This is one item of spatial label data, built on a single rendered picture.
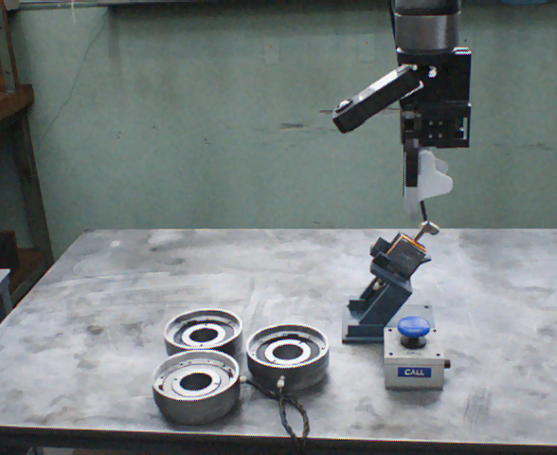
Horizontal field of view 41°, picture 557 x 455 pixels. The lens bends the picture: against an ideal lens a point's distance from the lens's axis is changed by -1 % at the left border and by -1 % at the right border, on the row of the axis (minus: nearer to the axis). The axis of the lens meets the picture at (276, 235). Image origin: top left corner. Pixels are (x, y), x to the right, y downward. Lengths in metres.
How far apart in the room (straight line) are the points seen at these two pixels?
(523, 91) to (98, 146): 1.43
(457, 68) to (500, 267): 0.43
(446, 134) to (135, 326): 0.52
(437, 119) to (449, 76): 0.05
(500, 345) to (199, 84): 1.71
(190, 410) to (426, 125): 0.44
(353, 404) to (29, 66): 2.02
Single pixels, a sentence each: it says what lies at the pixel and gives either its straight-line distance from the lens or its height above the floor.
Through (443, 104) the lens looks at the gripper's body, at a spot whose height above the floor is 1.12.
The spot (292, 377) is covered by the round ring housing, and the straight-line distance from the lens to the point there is 0.91.
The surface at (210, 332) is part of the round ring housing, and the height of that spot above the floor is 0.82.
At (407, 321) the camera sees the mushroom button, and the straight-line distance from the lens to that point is 0.93.
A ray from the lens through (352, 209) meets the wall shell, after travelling 2.59.
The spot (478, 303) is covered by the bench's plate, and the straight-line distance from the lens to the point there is 1.13.
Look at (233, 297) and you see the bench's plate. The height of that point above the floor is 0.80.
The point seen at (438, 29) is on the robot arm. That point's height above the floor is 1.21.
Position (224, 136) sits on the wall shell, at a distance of 2.55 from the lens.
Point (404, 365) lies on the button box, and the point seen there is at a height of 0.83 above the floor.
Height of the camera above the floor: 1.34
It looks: 23 degrees down
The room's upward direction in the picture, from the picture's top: 3 degrees counter-clockwise
